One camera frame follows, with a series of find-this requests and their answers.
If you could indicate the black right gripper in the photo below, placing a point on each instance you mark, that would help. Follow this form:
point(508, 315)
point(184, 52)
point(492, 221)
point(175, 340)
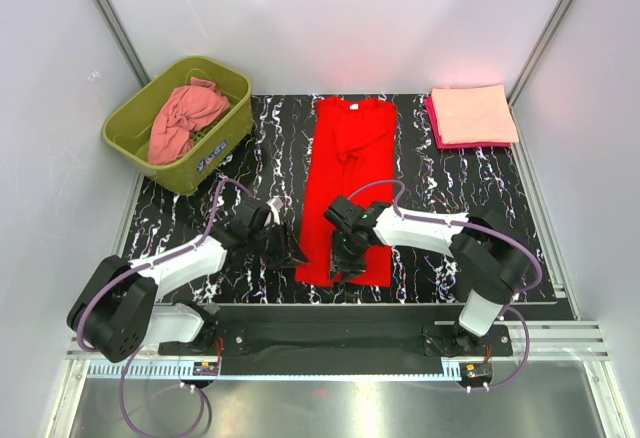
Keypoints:
point(347, 257)

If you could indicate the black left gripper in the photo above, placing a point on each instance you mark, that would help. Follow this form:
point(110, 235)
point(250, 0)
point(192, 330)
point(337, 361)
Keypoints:
point(275, 244)

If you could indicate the red t shirt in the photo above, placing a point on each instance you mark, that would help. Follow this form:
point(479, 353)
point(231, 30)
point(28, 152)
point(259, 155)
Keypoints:
point(353, 145)

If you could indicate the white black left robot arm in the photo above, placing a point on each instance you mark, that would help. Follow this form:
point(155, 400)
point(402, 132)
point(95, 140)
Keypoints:
point(121, 308)

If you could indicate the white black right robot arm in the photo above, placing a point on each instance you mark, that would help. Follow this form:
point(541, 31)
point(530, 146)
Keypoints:
point(492, 264)

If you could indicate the olive green plastic basket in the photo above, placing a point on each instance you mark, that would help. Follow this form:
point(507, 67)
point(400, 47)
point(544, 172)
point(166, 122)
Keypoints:
point(128, 130)

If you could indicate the crumpled salmon pink t shirt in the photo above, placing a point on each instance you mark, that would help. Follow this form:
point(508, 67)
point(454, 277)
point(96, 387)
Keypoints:
point(189, 109)

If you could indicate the folded magenta t shirt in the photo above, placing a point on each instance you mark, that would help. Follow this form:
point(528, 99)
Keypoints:
point(441, 145)

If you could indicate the folded light pink t shirt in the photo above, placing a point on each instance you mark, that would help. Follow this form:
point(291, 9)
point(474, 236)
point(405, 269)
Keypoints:
point(473, 117)

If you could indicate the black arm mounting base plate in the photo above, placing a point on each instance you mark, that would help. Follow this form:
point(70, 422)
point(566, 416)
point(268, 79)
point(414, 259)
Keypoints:
point(387, 337)

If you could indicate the aluminium front rail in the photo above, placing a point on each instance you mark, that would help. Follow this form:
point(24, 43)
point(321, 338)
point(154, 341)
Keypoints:
point(506, 339)

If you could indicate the white slotted cable duct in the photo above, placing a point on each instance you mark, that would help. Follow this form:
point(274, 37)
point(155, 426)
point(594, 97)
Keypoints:
point(192, 370)

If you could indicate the left aluminium frame post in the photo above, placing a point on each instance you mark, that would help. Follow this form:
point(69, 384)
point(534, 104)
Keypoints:
point(115, 26)

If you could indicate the aluminium frame post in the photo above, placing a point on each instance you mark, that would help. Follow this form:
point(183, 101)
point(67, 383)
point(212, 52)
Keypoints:
point(550, 29)
point(115, 26)

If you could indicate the right aluminium frame post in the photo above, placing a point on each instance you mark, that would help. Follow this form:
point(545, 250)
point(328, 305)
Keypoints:
point(550, 29)

